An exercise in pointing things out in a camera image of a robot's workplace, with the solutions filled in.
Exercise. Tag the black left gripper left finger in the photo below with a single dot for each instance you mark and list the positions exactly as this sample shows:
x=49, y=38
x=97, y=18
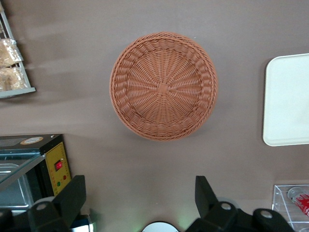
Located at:
x=67, y=200

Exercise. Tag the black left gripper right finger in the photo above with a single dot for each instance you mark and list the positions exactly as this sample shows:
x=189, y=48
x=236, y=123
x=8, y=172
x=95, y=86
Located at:
x=210, y=207

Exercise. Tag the round brown wicker basket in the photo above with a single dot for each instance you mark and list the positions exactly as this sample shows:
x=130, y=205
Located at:
x=164, y=89

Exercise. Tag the cream plastic serving tray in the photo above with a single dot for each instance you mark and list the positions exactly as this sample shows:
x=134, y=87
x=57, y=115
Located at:
x=289, y=101

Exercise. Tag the steel warmer pan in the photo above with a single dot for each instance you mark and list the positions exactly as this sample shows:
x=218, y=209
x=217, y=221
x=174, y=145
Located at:
x=14, y=191

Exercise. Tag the black food warmer cabinet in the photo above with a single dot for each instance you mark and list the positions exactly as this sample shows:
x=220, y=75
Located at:
x=51, y=147

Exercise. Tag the clear acrylic bottle rack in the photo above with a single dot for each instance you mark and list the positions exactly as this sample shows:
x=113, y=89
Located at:
x=280, y=193

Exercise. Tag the red cola bottle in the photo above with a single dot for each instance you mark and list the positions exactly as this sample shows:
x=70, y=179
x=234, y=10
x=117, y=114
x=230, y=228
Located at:
x=300, y=200

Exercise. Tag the clear bag of pastries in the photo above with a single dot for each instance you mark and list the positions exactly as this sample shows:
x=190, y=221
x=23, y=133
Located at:
x=12, y=78
x=9, y=52

